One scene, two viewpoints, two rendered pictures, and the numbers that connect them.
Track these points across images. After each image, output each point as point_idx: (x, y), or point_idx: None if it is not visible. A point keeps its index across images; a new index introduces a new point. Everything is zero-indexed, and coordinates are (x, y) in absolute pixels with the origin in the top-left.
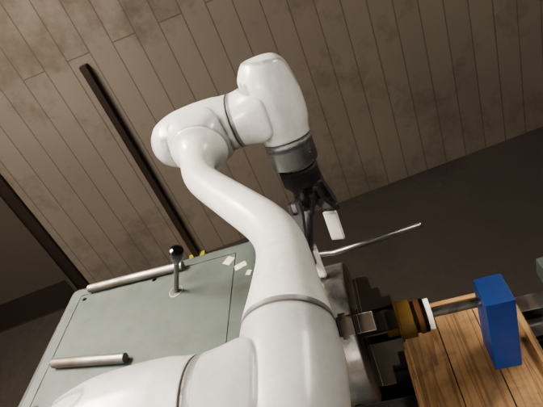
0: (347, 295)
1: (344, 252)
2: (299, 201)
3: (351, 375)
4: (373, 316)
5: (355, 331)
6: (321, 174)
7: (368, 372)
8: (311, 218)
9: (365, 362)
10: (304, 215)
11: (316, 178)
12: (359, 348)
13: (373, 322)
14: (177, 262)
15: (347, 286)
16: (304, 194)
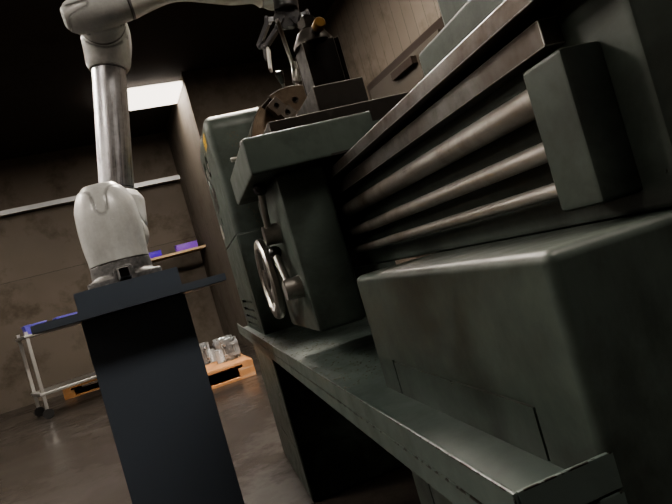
0: (287, 94)
1: (288, 59)
2: (266, 15)
3: (250, 133)
4: (279, 103)
5: (263, 106)
6: (306, 10)
7: (255, 133)
8: (274, 30)
9: (259, 129)
10: (266, 24)
11: (280, 3)
12: (255, 114)
13: (270, 102)
14: (278, 80)
15: (300, 95)
16: (275, 14)
